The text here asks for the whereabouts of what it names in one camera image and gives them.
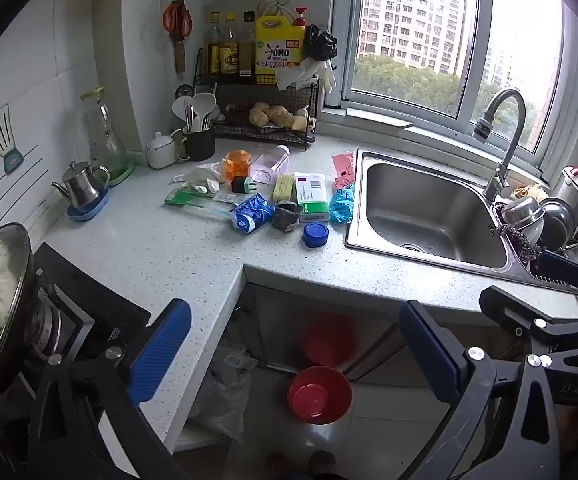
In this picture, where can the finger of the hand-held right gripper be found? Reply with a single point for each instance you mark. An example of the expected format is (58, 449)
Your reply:
(559, 266)
(509, 306)

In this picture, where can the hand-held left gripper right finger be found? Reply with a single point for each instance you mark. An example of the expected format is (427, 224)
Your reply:
(429, 355)

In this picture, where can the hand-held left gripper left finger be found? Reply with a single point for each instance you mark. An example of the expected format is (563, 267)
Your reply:
(161, 355)

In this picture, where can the red bucket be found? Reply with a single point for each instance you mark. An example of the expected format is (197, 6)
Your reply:
(319, 395)

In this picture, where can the green plastic wrapper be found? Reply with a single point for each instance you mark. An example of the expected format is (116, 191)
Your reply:
(189, 200)

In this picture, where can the blue round lid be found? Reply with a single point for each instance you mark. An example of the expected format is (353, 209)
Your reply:
(315, 235)

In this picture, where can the blue packet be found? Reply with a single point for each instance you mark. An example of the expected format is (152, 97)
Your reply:
(251, 214)

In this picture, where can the white plastic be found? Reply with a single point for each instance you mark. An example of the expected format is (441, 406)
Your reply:
(203, 175)

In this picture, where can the grey cup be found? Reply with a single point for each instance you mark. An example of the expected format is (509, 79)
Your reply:
(286, 217)

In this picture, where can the white green medicine box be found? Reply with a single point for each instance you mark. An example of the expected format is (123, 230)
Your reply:
(311, 197)

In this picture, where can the orange plastic jar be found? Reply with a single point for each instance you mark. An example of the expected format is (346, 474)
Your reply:
(238, 166)

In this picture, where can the clear plastic bottle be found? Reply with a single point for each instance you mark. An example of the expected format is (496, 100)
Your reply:
(269, 164)

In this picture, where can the steel bowl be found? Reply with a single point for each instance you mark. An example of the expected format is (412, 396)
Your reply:
(523, 212)
(560, 222)

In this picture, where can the white plastic bags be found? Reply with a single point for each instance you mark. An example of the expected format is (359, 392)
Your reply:
(236, 359)

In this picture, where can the black gas stove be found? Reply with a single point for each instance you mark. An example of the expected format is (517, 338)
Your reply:
(84, 305)

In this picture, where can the steel sink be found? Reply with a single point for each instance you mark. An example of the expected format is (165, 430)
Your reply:
(429, 215)

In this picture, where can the steel cabinet door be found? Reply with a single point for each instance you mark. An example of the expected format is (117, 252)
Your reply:
(279, 320)

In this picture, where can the steel faucet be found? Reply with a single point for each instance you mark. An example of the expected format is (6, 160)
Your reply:
(503, 150)

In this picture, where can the blue saucer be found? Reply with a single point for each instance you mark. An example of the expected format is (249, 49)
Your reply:
(89, 211)

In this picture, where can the blue plastic bag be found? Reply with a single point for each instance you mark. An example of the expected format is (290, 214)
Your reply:
(342, 204)

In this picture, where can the green coaster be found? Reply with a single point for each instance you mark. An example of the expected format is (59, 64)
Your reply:
(128, 172)

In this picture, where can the steel teapot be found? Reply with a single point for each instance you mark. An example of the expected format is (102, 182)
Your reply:
(81, 187)

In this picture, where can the black green charger plug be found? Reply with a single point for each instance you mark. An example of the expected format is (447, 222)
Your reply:
(243, 185)

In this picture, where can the white lidded jar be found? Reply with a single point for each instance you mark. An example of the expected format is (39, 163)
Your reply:
(160, 152)

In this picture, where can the pink plastic bag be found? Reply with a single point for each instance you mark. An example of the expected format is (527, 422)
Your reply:
(345, 170)

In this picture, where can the dark utensil cup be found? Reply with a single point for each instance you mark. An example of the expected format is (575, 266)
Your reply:
(200, 144)

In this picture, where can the glass carafe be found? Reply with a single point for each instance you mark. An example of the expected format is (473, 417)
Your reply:
(103, 140)

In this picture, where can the chopsticks bundle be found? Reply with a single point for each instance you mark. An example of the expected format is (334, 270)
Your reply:
(189, 114)

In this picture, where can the white ladle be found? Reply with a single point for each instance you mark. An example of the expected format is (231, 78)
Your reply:
(180, 107)

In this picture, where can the large white spoon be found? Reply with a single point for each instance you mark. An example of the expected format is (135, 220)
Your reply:
(205, 105)

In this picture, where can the small ginger root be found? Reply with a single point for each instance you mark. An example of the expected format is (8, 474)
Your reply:
(258, 116)

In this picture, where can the window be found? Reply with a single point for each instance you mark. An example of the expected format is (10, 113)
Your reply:
(409, 25)

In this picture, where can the amber oil bottle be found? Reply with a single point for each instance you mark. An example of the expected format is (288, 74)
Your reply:
(212, 52)

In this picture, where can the white rubber gloves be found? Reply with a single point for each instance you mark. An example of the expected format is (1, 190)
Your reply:
(299, 74)

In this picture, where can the dark sauce bottle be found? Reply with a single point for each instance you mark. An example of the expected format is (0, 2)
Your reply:
(246, 55)

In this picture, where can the black plastic bag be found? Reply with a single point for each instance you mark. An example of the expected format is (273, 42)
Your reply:
(321, 42)

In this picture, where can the yellow detergent jug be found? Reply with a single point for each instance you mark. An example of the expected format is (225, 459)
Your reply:
(279, 45)

